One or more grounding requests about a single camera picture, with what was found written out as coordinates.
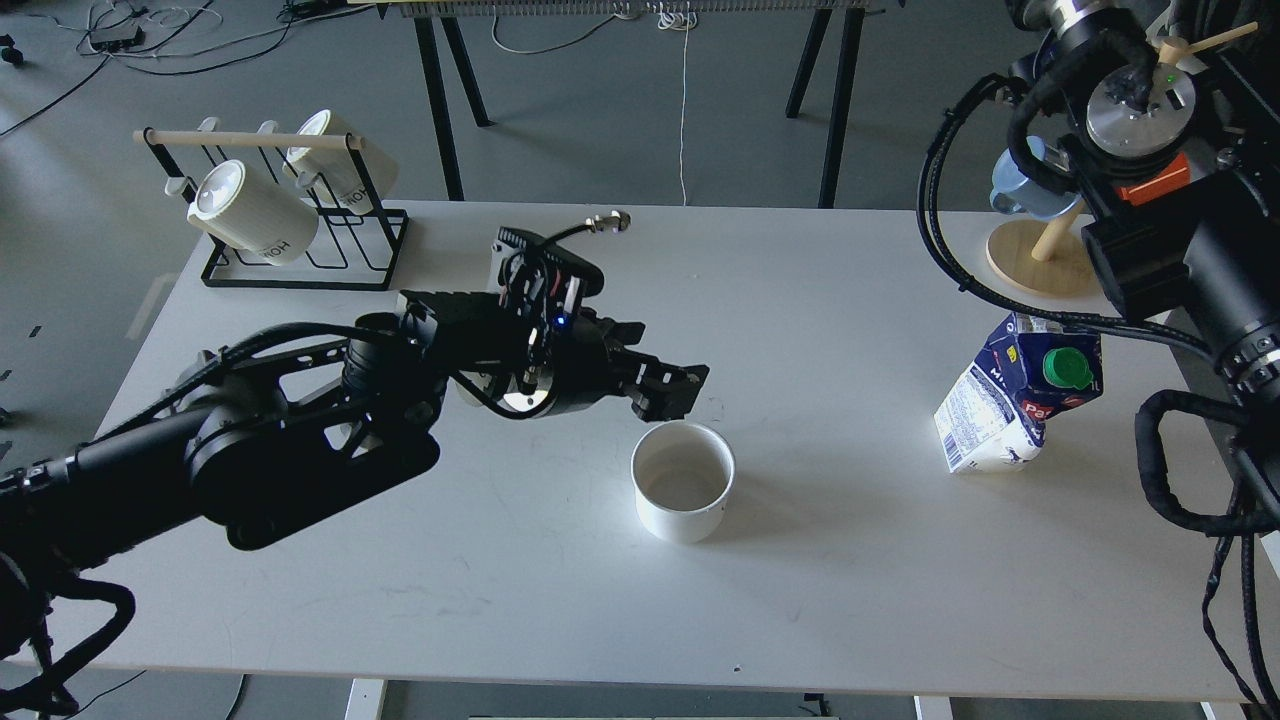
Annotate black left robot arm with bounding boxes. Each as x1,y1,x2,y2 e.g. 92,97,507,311
1,228,710,719

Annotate blue white milk carton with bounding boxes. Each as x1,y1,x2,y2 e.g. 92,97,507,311
933,313,1105,474

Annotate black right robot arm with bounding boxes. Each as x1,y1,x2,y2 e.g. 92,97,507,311
916,1,1277,719

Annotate blue mug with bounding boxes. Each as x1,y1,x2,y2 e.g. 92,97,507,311
989,135,1080,222

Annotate wooden mug tree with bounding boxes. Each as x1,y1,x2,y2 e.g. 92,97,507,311
987,1,1265,297

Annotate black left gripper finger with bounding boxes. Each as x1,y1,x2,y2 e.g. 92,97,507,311
625,350,710,397
628,380,701,421

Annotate black floor cables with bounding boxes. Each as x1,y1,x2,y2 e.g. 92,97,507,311
0,0,351,138

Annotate white ribbed mug front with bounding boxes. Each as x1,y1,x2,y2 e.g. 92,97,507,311
186,159,321,266

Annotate black trestle table legs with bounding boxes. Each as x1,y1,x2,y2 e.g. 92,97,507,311
401,0,881,210

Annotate black wire mug rack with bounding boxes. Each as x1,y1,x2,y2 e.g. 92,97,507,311
134,118,410,291

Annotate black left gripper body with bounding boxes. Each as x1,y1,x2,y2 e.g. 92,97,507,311
454,227,652,419

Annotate white ribbed mug rear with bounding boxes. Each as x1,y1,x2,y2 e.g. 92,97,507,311
280,109,401,217

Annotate white enamel cup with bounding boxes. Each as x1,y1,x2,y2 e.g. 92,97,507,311
630,420,737,544

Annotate white hanging cable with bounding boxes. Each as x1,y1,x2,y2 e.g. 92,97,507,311
490,0,701,208

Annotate orange mug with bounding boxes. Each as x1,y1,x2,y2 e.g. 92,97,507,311
1117,151,1192,208

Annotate white ribbed mug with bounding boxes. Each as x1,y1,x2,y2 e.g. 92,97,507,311
280,109,401,217
186,159,321,266

